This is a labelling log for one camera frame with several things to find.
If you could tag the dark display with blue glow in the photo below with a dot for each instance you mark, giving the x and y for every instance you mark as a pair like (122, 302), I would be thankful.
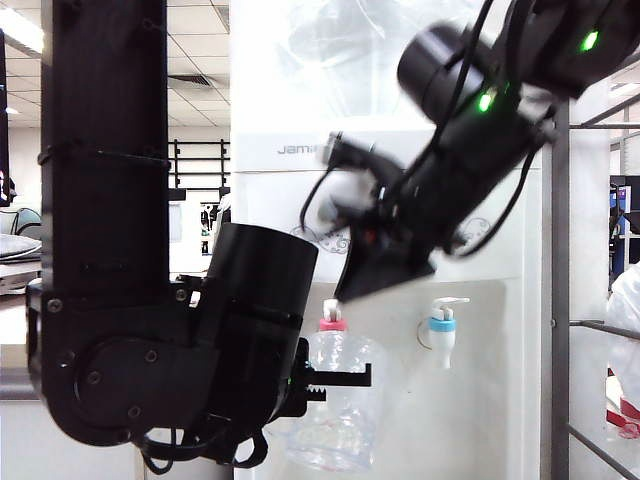
(622, 200)

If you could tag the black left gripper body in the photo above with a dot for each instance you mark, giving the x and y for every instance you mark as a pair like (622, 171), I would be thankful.
(297, 390)

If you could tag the black monitor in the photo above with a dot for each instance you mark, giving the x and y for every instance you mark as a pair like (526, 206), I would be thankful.
(4, 125)

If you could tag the white plastic bag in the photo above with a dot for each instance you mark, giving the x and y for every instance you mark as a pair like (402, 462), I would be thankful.
(625, 310)

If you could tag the clear bagged water jug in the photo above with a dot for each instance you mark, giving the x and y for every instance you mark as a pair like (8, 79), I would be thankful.
(360, 50)

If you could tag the red hot water tap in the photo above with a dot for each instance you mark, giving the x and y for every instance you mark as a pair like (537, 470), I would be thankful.
(334, 324)

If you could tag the ceiling light panel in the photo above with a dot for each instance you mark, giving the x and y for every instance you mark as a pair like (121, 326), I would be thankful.
(627, 90)
(20, 32)

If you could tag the white desktop box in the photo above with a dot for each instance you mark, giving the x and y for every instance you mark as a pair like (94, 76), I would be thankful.
(175, 225)

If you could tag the white desk drawer cabinet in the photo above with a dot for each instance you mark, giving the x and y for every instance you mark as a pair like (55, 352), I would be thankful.
(20, 440)

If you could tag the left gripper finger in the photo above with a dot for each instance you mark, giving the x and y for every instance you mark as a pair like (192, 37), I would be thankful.
(315, 396)
(340, 379)

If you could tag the black wall rack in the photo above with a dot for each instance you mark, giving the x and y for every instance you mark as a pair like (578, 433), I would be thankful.
(176, 165)

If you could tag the clear plastic mug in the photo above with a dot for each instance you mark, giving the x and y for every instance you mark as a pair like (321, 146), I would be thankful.
(350, 430)

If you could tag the blue cold water tap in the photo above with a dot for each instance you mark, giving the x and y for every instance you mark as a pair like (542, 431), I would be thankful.
(442, 345)

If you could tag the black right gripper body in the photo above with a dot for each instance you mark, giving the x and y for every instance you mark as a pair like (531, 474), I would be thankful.
(380, 265)

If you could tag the grey felt sleeve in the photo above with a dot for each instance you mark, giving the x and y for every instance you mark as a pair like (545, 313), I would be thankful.
(20, 247)

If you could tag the ceiling air vent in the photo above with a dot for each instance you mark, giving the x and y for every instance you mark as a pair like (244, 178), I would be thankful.
(189, 81)

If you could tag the white water dispenser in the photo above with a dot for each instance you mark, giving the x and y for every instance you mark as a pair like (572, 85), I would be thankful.
(475, 425)

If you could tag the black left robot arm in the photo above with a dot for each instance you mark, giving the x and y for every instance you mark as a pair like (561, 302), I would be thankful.
(100, 200)

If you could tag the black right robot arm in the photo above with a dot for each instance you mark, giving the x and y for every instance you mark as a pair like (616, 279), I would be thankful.
(470, 150)

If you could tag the dark metal shelf rack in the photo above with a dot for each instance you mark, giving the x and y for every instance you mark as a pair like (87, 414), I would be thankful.
(560, 300)

